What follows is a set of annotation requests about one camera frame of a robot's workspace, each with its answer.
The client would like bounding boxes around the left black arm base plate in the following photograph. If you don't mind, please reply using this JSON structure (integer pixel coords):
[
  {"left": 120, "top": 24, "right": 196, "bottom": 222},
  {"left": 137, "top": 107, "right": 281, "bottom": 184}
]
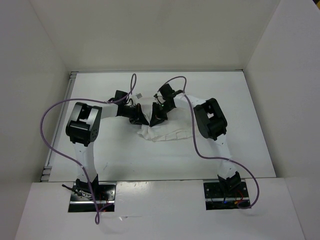
[{"left": 68, "top": 181, "right": 118, "bottom": 213}]

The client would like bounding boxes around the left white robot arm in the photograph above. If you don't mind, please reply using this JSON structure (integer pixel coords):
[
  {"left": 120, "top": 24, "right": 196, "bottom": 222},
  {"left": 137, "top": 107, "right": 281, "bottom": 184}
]
[{"left": 65, "top": 102, "right": 149, "bottom": 200}]

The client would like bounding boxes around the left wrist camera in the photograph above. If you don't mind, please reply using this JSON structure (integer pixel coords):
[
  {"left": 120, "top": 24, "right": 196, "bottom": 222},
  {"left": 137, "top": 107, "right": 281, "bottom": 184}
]
[{"left": 108, "top": 90, "right": 143, "bottom": 106}]

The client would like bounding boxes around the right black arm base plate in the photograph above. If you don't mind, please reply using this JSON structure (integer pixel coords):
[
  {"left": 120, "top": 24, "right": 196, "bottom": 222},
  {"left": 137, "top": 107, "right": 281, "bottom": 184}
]
[{"left": 203, "top": 180, "right": 251, "bottom": 211}]

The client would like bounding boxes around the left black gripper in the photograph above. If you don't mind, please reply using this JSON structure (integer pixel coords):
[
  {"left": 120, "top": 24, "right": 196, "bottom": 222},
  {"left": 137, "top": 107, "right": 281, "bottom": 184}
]
[{"left": 121, "top": 103, "right": 149, "bottom": 126}]

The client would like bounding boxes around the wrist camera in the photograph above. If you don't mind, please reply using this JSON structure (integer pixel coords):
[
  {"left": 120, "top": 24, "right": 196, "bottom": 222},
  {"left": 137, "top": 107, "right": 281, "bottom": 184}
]
[
  {"left": 108, "top": 90, "right": 143, "bottom": 106},
  {"left": 158, "top": 83, "right": 183, "bottom": 101}
]

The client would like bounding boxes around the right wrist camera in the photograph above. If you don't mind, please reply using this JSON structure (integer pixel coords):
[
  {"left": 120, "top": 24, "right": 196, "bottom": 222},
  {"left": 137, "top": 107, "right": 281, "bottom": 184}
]
[{"left": 158, "top": 83, "right": 183, "bottom": 101}]

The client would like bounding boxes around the white pleated skirt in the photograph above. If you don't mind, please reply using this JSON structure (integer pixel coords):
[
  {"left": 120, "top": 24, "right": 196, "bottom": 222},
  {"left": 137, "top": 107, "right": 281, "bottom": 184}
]
[{"left": 137, "top": 108, "right": 193, "bottom": 142}]

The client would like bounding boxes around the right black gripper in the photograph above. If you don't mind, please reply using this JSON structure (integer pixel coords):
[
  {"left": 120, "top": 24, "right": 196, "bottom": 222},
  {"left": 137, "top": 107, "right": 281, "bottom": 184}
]
[{"left": 149, "top": 102, "right": 174, "bottom": 127}]

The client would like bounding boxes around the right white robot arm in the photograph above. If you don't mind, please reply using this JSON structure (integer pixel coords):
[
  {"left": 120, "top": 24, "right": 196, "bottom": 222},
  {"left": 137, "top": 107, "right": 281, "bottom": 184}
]
[{"left": 149, "top": 90, "right": 241, "bottom": 197}]

